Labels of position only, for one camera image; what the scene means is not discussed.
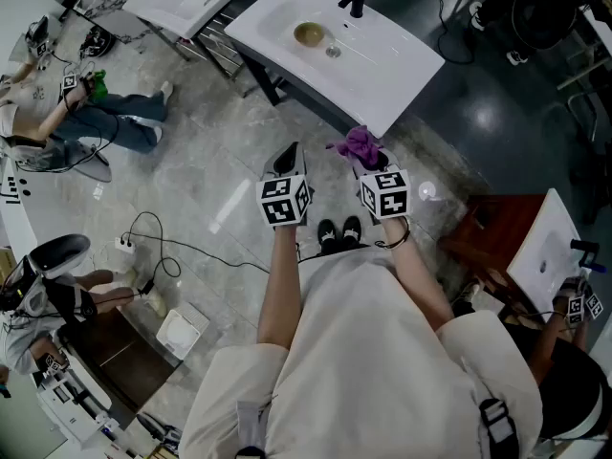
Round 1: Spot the dark sink stand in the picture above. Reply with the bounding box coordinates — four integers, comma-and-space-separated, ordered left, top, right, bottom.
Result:
237, 40, 369, 136

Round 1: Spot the brown bowl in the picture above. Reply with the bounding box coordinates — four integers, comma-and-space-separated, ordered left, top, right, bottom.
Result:
293, 20, 327, 49

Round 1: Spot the red-brown wooden cabinet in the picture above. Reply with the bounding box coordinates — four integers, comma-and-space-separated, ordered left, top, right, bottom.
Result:
438, 192, 549, 316

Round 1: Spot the metal sink stand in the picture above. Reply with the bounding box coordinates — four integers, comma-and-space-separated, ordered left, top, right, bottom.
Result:
142, 0, 250, 83

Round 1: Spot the white square tray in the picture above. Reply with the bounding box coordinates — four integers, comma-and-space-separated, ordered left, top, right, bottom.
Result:
155, 301, 211, 361

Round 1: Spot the black floor cable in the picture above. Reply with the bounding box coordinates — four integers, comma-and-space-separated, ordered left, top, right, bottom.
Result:
119, 210, 272, 296
431, 0, 478, 66

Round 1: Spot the dark faucet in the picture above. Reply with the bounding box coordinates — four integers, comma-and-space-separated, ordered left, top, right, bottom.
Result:
569, 238, 609, 274

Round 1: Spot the green plastic object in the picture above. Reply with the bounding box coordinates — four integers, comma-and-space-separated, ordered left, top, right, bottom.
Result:
88, 68, 110, 103

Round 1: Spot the person's left black shoe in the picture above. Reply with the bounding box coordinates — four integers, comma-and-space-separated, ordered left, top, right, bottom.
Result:
316, 218, 338, 256

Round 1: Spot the person's right forearm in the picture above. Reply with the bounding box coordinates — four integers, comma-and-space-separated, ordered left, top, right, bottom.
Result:
380, 215, 456, 333

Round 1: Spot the gray shoulder strap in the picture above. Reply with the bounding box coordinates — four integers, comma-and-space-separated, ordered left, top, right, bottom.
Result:
233, 399, 270, 459

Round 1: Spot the dark wooden cabinet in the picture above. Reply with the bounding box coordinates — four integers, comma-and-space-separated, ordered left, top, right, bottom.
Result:
60, 303, 184, 414

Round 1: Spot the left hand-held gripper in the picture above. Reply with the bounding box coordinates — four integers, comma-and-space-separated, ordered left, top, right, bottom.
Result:
255, 141, 315, 230

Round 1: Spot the white panel with black marks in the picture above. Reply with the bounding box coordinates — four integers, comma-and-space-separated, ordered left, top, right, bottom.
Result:
0, 153, 49, 267

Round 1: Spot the black shoulder strap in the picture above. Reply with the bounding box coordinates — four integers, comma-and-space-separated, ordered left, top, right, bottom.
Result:
477, 397, 521, 459

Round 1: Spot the person's black shoe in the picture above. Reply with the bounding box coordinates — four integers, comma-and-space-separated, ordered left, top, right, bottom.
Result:
316, 218, 338, 256
339, 214, 363, 251

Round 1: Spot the person's beige shirt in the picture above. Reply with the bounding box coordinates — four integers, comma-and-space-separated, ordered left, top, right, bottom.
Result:
177, 245, 544, 459

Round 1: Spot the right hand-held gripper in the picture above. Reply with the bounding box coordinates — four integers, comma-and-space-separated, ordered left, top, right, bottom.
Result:
351, 149, 413, 221

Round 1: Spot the person's left forearm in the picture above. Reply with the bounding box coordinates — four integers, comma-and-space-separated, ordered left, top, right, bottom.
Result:
256, 225, 308, 353

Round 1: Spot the thin wrist bracelet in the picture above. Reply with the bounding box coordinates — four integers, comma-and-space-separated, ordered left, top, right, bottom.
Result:
375, 215, 412, 251

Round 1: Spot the person's right black shoe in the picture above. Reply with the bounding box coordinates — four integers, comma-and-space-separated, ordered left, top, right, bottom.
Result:
339, 214, 363, 251

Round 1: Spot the purple cloth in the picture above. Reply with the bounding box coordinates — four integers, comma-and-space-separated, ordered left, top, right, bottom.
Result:
326, 124, 383, 171

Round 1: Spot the marble slab table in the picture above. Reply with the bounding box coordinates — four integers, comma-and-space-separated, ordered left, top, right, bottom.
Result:
70, 0, 160, 46

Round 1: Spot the white machine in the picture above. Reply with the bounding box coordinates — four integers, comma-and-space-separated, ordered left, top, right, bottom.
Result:
35, 365, 126, 448

